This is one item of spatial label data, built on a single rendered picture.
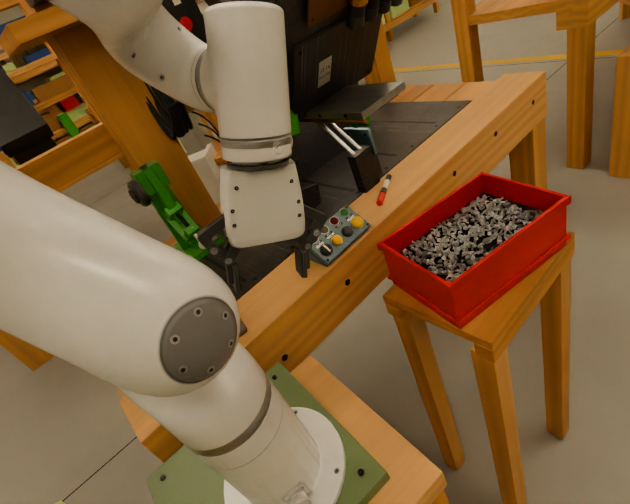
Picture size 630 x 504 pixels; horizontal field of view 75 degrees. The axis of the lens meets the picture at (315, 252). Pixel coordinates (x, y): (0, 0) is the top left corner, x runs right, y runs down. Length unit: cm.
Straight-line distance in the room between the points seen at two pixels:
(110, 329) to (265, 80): 28
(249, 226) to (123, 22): 24
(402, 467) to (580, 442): 103
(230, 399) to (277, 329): 41
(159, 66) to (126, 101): 76
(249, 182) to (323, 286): 46
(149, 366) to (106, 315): 5
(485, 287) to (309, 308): 36
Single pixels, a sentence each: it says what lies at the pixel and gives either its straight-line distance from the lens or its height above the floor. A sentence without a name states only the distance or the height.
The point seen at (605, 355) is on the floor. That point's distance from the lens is 181.
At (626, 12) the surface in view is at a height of 6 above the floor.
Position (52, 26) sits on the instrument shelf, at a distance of 114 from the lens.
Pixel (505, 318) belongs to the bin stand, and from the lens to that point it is 84.
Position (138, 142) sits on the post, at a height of 120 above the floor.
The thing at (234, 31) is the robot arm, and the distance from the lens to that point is 46.
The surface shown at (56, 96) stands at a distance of 786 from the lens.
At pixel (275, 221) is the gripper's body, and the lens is 51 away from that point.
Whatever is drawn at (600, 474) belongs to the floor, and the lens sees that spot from 159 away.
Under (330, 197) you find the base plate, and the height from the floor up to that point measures 90.
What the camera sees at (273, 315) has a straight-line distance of 85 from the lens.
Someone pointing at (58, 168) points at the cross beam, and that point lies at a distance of 133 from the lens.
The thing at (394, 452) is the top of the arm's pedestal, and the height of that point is 85.
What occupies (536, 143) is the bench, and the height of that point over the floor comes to 68.
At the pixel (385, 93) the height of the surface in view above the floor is 113.
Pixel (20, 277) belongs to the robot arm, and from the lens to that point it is 33.
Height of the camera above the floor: 144
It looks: 34 degrees down
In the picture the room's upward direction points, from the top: 24 degrees counter-clockwise
